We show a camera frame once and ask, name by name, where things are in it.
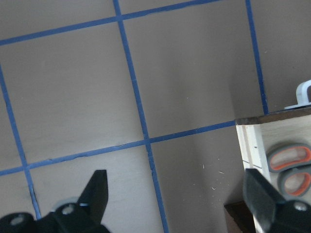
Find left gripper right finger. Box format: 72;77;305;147
243;168;286;233

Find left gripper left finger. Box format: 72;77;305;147
77;170;108;224

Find grey orange scissors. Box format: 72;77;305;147
267;143;311;197

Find light wooden drawer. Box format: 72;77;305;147
236;107;311;233

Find white drawer handle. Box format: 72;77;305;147
284;80;311;110

